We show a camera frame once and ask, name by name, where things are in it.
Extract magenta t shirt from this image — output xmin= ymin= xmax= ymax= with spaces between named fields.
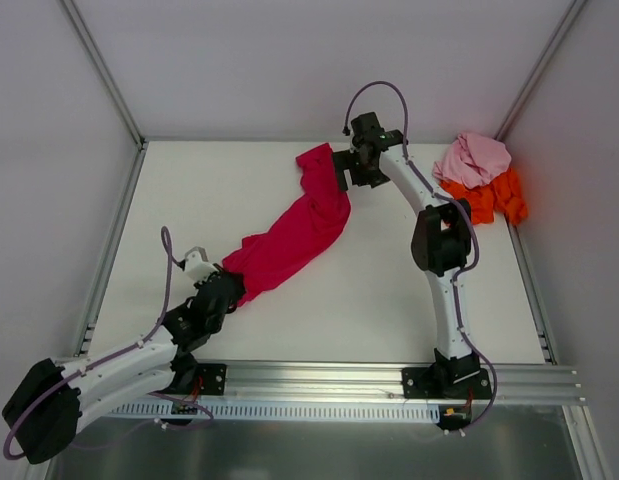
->
xmin=222 ymin=143 xmax=351 ymax=307

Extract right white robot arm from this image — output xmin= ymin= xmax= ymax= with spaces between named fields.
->
xmin=332 ymin=112 xmax=481 ymax=398

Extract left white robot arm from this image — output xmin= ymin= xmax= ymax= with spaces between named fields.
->
xmin=2 ymin=271 xmax=245 ymax=465

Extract pink t shirt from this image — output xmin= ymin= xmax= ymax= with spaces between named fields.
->
xmin=433 ymin=132 xmax=512 ymax=189

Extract orange t shirt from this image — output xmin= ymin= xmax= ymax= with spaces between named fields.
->
xmin=440 ymin=167 xmax=528 ymax=226

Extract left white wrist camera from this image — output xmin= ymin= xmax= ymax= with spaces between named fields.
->
xmin=182 ymin=247 xmax=217 ymax=283

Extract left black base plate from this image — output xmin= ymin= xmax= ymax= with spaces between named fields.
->
xmin=170 ymin=363 xmax=228 ymax=397

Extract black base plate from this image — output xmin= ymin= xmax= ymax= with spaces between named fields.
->
xmin=401 ymin=365 xmax=492 ymax=400
xmin=170 ymin=363 xmax=228 ymax=397

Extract white slotted cable duct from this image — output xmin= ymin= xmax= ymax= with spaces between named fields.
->
xmin=110 ymin=397 xmax=440 ymax=424

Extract aluminium mounting rail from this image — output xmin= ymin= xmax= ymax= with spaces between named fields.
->
xmin=44 ymin=357 xmax=586 ymax=405

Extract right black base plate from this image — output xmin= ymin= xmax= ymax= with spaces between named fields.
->
xmin=401 ymin=365 xmax=492 ymax=400

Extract right aluminium frame post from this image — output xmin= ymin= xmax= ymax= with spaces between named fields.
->
xmin=494 ymin=0 xmax=589 ymax=142

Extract aluminium frame post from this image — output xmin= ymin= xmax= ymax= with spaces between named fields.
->
xmin=58 ymin=0 xmax=145 ymax=150
xmin=494 ymin=0 xmax=589 ymax=142

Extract left aluminium frame post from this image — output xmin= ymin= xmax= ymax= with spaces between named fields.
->
xmin=58 ymin=0 xmax=145 ymax=150

